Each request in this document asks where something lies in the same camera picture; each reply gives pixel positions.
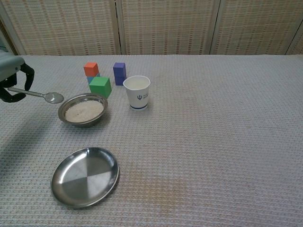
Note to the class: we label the steel bowl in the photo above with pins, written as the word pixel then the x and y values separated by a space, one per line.
pixel 82 123

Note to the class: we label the light blue foam cube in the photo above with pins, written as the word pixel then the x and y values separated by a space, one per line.
pixel 90 79

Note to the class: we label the orange foam cube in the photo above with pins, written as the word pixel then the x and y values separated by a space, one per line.
pixel 91 69

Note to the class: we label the woven bamboo folding screen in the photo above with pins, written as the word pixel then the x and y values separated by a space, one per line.
pixel 165 26

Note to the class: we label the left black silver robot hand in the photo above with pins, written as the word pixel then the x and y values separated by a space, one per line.
pixel 9 66

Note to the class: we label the empty steel plate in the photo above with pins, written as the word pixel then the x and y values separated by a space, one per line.
pixel 85 177

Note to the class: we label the purple foam cube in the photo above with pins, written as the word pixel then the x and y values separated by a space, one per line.
pixel 119 69
pixel 120 80

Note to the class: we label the white woven tablecloth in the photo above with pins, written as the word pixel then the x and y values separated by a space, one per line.
pixel 201 142

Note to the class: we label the metal spoon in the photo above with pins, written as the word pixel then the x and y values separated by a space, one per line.
pixel 54 97

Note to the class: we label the green foam cube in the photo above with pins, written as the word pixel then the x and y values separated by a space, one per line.
pixel 99 87

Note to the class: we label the white paper cup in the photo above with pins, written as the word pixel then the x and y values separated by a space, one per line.
pixel 138 97

